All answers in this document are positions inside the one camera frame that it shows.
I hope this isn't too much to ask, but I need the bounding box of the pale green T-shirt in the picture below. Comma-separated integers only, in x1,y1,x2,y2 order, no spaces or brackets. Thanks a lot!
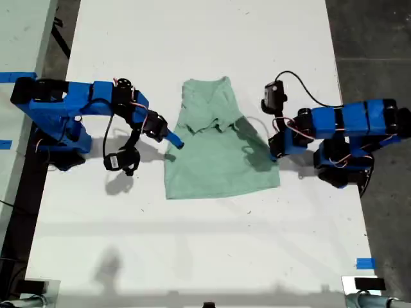
163,76,281,200

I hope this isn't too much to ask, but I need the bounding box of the pale side table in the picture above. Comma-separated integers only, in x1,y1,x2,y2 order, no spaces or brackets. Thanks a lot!
0,0,58,240

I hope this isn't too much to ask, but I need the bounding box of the black metal strut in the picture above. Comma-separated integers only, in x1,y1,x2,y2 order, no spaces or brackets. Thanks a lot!
52,15,72,61

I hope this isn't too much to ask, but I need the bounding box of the black camera cable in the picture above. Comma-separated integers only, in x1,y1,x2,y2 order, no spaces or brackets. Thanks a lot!
101,110,116,158
275,71,346,108

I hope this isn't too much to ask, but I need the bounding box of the long blue tape strip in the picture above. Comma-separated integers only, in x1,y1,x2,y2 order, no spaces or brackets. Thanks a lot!
0,72,38,83

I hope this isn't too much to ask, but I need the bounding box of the black base power cable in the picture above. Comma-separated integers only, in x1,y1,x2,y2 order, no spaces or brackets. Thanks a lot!
358,157,376,197

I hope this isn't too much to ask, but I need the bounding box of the small white box black top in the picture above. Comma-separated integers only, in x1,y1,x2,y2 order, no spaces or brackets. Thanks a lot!
340,275,387,296
19,278,62,301

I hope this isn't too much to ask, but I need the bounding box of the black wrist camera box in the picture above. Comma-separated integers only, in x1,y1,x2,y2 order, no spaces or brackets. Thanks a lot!
102,146,141,176
259,80,289,114

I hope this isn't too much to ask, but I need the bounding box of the pale grey tube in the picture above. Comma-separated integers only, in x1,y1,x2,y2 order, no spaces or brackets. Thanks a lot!
17,294,49,308
345,291,402,308

